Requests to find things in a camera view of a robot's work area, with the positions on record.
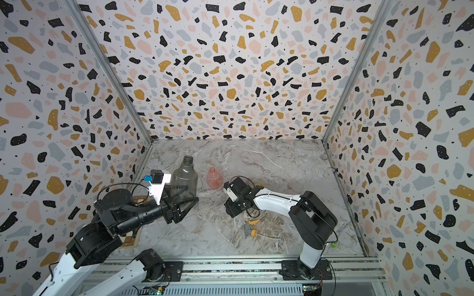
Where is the smoky grey spray bottle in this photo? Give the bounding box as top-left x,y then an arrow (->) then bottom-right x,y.
170,155 -> 198,199

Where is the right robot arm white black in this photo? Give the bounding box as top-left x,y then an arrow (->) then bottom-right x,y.
223,177 -> 338,271

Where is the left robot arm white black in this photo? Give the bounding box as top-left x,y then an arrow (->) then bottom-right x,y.
35,189 -> 199,296

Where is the pink spray bottle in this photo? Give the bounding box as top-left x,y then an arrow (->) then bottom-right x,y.
206,167 -> 223,189

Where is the orange grey spray nozzle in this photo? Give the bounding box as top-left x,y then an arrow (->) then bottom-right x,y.
244,218 -> 260,238

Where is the wooden chessboard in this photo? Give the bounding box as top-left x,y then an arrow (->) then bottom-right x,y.
120,196 -> 147,249

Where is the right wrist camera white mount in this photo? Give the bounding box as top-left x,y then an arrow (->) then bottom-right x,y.
223,183 -> 238,202

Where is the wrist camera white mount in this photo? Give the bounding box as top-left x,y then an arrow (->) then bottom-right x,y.
223,183 -> 238,202
144,170 -> 172,205

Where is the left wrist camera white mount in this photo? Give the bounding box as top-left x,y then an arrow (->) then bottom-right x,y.
144,170 -> 172,205

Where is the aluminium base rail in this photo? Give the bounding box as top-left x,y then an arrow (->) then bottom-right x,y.
79,255 -> 390,296

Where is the aluminium corner post left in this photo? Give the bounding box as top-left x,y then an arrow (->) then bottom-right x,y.
64,0 -> 153,146

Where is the aluminium corner post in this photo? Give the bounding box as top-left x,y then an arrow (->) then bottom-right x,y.
64,0 -> 153,146
322,0 -> 393,145

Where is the aluminium corner post right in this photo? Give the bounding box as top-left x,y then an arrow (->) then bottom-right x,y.
322,0 -> 393,145

